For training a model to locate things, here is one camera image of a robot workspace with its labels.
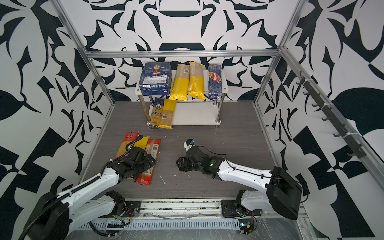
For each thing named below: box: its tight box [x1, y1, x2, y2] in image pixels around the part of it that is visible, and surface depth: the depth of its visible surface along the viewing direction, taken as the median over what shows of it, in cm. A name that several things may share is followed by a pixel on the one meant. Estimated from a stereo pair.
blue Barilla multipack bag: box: [138, 62, 172, 96], surface depth 77 cm
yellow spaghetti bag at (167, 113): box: [158, 98, 178, 129], surface depth 101 cm
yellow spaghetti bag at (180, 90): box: [169, 64, 190, 102], surface depth 81 cm
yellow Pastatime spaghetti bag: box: [188, 61, 206, 100], surface depth 80 cm
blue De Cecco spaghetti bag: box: [148, 97, 165, 129], surface depth 103 cm
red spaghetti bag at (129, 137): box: [115, 131, 139, 159], surface depth 99 cm
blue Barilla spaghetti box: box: [208, 63, 223, 99], surface depth 78 cm
